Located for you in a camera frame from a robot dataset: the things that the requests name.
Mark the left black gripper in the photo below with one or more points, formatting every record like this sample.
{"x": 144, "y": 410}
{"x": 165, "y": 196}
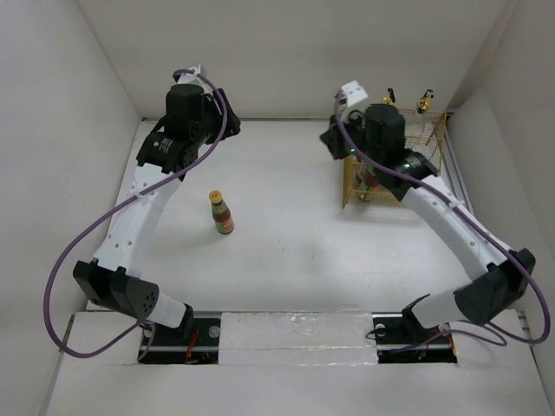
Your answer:
{"x": 231, "y": 126}

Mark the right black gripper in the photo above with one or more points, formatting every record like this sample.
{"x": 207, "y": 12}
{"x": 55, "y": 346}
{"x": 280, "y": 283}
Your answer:
{"x": 332, "y": 139}

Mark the oil bottle with dark base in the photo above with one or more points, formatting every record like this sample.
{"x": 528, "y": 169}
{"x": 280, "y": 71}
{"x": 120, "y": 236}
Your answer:
{"x": 389, "y": 99}

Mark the green red sauce bottle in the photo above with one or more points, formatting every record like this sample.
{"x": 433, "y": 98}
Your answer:
{"x": 367, "y": 182}
{"x": 221, "y": 213}

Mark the clear oil bottle gold spout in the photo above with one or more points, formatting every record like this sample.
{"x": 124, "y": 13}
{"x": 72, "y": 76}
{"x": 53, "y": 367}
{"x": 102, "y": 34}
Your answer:
{"x": 421, "y": 110}

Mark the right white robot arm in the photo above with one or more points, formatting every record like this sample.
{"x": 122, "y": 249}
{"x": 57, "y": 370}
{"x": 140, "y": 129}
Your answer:
{"x": 498, "y": 275}

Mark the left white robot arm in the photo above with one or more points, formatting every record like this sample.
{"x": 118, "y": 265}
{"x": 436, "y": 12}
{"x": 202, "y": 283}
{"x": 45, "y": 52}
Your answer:
{"x": 112, "y": 278}

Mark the white foam block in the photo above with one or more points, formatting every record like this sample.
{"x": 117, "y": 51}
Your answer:
{"x": 300, "y": 339}

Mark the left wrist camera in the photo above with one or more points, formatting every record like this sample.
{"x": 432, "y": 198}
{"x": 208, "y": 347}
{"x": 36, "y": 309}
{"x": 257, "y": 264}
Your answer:
{"x": 198, "y": 70}

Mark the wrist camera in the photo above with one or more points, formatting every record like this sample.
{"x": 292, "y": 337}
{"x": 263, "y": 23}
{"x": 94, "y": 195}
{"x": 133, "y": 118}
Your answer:
{"x": 198, "y": 70}
{"x": 352, "y": 94}

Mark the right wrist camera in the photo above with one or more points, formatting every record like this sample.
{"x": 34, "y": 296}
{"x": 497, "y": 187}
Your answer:
{"x": 352, "y": 94}

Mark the yellow wire rack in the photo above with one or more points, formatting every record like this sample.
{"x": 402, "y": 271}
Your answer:
{"x": 431, "y": 146}

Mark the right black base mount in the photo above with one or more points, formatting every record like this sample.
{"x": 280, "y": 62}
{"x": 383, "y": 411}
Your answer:
{"x": 396, "y": 342}

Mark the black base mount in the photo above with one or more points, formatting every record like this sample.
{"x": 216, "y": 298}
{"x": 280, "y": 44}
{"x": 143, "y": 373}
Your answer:
{"x": 165, "y": 347}
{"x": 396, "y": 342}

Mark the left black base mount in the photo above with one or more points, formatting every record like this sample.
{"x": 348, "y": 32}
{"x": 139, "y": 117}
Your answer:
{"x": 165, "y": 347}

